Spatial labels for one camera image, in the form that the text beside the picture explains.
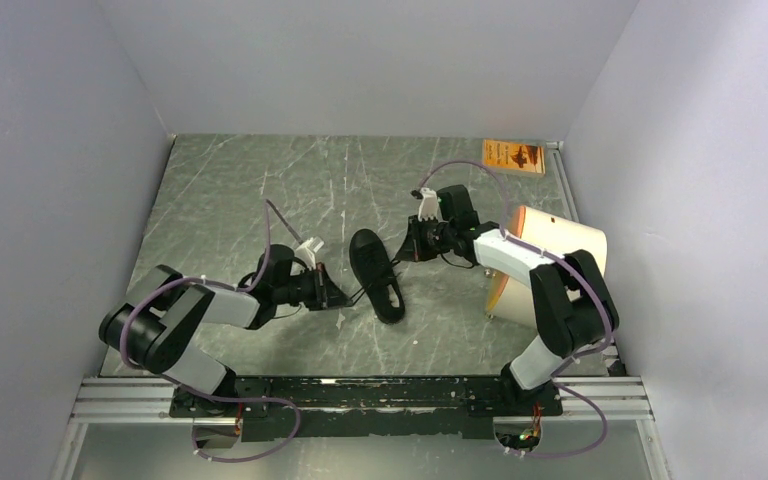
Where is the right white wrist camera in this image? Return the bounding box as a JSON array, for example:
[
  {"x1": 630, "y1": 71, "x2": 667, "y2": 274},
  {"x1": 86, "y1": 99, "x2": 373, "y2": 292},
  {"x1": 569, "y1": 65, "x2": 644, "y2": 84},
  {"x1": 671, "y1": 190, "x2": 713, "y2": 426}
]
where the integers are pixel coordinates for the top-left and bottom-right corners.
[{"x1": 411, "y1": 187, "x2": 440, "y2": 222}]

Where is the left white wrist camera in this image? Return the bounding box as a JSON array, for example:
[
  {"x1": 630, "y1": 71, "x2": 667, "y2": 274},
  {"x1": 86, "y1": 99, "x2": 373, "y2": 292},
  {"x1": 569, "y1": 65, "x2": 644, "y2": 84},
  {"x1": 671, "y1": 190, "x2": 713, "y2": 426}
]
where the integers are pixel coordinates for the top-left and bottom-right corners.
[{"x1": 294, "y1": 236, "x2": 325, "y2": 269}]

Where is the white cylindrical lampshade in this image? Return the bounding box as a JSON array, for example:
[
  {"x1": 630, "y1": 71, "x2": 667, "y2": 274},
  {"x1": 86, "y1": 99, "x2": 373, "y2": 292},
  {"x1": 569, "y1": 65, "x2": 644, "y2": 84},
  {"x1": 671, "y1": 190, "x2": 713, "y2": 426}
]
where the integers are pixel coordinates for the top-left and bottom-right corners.
[{"x1": 485, "y1": 205, "x2": 609, "y2": 331}]

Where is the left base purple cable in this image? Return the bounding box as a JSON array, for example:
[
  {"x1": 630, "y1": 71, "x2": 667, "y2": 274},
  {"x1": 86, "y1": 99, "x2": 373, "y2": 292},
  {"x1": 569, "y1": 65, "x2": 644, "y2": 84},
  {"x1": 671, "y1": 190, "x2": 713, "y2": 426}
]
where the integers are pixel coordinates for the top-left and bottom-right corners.
[{"x1": 188, "y1": 396, "x2": 303, "y2": 464}]

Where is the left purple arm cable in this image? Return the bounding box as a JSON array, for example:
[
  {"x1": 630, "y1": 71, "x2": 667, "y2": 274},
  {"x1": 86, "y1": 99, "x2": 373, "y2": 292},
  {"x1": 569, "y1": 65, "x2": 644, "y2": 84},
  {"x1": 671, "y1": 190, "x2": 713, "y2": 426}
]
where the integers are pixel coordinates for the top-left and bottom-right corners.
[{"x1": 118, "y1": 199, "x2": 306, "y2": 402}]

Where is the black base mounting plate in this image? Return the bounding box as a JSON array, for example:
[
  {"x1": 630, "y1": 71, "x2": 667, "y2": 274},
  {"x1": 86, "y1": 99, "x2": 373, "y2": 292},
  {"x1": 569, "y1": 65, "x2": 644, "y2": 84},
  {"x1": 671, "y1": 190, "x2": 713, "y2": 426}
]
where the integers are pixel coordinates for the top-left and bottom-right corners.
[{"x1": 169, "y1": 375, "x2": 562, "y2": 442}]

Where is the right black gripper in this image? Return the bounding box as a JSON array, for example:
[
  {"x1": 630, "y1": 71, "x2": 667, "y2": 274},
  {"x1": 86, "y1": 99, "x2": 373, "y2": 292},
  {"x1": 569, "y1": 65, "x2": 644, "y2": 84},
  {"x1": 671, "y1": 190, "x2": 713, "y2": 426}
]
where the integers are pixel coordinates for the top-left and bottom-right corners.
[{"x1": 396, "y1": 213, "x2": 456, "y2": 262}]

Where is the orange book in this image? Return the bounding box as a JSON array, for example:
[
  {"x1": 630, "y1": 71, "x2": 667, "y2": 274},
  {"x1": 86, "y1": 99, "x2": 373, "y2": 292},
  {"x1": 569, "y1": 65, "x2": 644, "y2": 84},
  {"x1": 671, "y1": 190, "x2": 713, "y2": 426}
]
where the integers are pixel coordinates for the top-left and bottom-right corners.
[{"x1": 482, "y1": 139, "x2": 546, "y2": 177}]

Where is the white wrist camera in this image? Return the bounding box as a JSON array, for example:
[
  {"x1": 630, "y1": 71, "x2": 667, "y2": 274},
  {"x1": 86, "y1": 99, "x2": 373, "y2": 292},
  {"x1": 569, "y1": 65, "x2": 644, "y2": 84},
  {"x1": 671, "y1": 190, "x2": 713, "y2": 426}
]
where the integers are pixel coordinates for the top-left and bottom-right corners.
[
  {"x1": 411, "y1": 187, "x2": 440, "y2": 222},
  {"x1": 294, "y1": 236, "x2": 325, "y2": 269}
]

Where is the aluminium frame rail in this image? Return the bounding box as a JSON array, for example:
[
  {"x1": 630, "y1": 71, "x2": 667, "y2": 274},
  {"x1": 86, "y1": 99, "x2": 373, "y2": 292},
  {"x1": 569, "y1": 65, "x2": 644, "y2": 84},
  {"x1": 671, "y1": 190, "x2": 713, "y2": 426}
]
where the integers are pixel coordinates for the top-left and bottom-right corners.
[{"x1": 69, "y1": 377, "x2": 654, "y2": 425}]

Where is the black canvas shoe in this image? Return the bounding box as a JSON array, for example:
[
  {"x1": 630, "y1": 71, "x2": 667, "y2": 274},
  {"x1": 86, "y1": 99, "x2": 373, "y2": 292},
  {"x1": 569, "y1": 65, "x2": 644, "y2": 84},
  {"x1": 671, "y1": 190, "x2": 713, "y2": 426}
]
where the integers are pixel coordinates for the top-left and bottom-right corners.
[{"x1": 349, "y1": 228, "x2": 406, "y2": 324}]

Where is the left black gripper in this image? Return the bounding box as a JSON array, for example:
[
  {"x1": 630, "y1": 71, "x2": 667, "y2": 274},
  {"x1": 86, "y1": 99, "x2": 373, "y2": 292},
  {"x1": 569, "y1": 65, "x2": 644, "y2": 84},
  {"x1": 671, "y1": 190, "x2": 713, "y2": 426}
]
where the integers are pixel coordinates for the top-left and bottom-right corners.
[{"x1": 273, "y1": 262, "x2": 352, "y2": 311}]

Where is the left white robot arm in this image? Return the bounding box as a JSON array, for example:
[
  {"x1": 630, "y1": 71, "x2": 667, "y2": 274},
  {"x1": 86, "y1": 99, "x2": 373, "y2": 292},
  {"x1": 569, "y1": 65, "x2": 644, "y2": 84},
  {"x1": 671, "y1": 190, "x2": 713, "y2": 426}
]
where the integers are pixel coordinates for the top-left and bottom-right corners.
[{"x1": 98, "y1": 244, "x2": 352, "y2": 416}]

